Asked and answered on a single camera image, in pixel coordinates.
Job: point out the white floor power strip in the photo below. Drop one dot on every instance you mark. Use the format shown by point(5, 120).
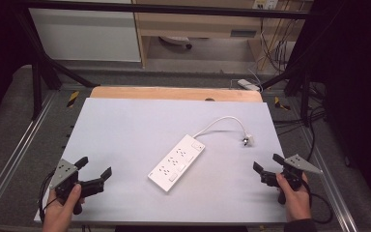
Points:
point(248, 84)

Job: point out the person's right hand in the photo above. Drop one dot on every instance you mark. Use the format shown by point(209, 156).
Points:
point(298, 203)

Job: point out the wooden desk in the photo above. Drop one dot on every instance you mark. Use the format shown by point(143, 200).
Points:
point(199, 24)

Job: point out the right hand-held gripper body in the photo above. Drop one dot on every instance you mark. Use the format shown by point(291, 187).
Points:
point(294, 179)

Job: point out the white wall outlet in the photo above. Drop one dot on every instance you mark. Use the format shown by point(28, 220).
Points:
point(265, 4)

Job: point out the white cabinet panel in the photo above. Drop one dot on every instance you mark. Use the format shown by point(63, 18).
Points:
point(83, 35)

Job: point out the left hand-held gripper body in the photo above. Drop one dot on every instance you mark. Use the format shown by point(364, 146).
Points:
point(65, 180)

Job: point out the office chair base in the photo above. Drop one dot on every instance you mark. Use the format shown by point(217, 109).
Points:
point(177, 41)

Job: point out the white power plug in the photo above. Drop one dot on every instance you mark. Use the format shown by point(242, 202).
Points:
point(248, 140)

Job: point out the wooden board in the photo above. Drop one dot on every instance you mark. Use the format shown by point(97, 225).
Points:
point(174, 94)

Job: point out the aluminium rail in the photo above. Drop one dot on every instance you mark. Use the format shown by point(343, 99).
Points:
point(331, 187)
point(16, 151)

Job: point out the black metal frame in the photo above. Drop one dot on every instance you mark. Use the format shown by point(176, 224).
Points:
point(161, 9)

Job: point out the person's left hand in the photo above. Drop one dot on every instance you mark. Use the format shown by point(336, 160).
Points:
point(59, 214)

